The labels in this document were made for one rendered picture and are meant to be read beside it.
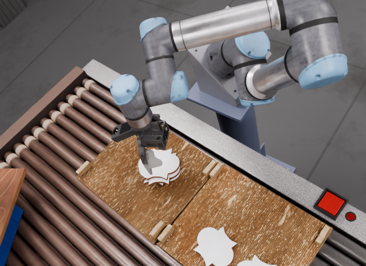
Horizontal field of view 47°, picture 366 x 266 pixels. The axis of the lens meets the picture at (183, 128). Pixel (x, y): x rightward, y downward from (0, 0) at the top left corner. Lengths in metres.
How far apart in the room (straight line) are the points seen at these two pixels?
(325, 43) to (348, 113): 1.68
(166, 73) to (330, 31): 0.40
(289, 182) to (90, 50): 2.43
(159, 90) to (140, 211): 0.52
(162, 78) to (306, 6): 0.38
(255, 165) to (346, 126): 1.27
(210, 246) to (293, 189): 0.32
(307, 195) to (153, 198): 0.51
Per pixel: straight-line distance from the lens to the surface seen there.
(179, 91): 1.06
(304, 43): 1.04
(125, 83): 1.07
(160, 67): 1.07
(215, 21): 1.06
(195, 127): 1.57
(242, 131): 1.86
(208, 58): 1.56
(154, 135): 1.21
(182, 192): 1.42
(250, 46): 1.41
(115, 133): 1.27
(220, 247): 1.31
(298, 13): 1.05
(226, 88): 1.59
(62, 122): 1.81
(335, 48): 1.04
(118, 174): 1.53
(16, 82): 3.64
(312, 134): 2.59
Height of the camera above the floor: 2.18
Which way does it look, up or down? 53 degrees down
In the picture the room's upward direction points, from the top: 22 degrees counter-clockwise
